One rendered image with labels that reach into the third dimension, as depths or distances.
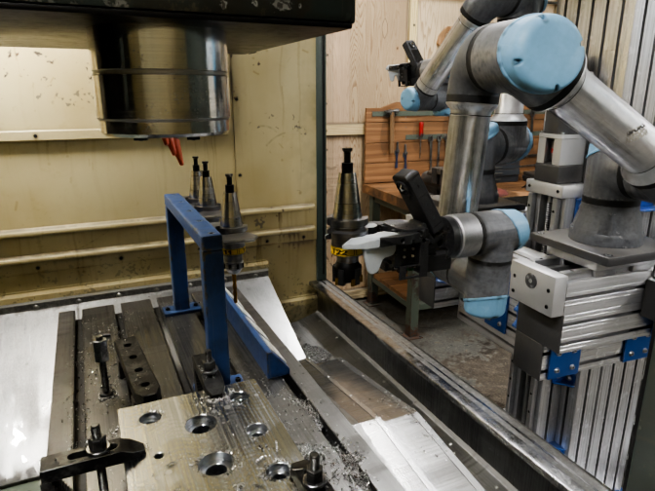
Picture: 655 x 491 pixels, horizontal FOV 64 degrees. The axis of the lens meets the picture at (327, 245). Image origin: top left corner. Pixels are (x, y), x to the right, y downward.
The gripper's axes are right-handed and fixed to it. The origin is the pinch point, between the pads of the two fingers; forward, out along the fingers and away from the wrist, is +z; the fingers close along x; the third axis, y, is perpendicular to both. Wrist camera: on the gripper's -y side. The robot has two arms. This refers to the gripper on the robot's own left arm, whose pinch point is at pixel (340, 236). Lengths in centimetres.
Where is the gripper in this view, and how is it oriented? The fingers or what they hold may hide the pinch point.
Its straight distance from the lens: 79.4
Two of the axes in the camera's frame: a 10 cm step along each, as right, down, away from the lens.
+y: -0.1, 9.6, 2.7
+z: -9.1, 1.0, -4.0
